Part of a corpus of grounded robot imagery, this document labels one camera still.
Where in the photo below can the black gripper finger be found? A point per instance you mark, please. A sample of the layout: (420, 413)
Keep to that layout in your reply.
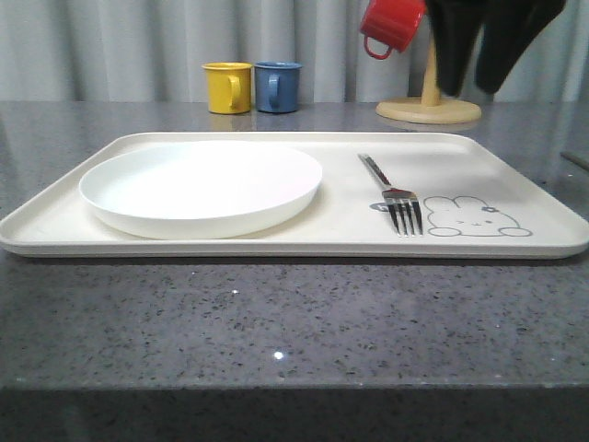
(455, 25)
(509, 28)

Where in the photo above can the silver metal fork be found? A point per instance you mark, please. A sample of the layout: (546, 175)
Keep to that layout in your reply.
(403, 206)

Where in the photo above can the white round plate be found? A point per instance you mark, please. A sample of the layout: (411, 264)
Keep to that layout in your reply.
(201, 190)

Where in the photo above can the red enamel mug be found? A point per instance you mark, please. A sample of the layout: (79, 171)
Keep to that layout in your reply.
(393, 23)

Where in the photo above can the wooden mug tree stand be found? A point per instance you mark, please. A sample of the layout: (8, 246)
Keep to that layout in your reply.
(430, 107)

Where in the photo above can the beige rabbit serving tray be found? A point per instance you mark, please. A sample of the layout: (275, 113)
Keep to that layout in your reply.
(474, 205)

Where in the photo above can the blue enamel mug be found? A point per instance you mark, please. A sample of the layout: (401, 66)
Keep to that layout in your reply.
(276, 86)

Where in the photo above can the yellow enamel mug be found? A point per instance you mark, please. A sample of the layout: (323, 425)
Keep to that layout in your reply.
(229, 87)

